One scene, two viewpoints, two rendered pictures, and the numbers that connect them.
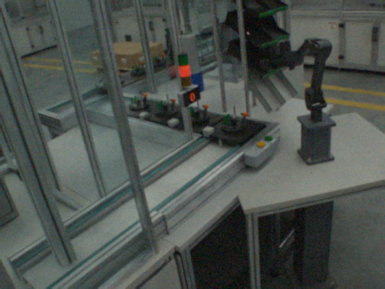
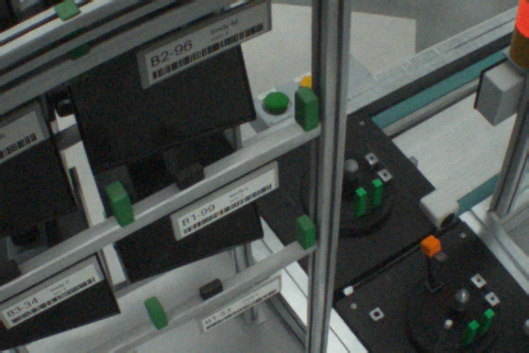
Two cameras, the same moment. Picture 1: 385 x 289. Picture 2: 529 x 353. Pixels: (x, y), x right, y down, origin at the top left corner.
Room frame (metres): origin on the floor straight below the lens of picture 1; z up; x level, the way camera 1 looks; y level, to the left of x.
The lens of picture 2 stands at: (2.49, -0.15, 1.91)
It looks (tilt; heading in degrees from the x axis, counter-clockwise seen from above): 53 degrees down; 196
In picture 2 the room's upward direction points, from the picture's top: 3 degrees counter-clockwise
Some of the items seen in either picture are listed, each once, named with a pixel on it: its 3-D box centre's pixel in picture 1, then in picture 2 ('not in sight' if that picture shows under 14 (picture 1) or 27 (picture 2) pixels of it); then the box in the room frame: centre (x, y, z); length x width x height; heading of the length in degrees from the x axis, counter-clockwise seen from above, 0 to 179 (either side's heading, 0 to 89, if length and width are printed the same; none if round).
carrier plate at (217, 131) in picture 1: (234, 129); (348, 199); (1.81, -0.23, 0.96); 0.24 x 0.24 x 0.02; 46
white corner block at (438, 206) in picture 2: (208, 132); (438, 210); (1.81, -0.09, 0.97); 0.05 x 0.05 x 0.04; 46
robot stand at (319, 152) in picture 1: (315, 138); not in sight; (1.59, -0.60, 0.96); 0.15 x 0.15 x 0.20; 4
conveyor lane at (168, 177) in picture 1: (196, 163); (492, 145); (1.61, 0.00, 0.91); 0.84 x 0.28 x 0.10; 136
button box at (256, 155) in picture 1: (261, 151); (312, 99); (1.60, -0.32, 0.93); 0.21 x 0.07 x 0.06; 136
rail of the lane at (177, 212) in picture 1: (228, 168); (418, 85); (1.51, -0.14, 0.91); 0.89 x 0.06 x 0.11; 136
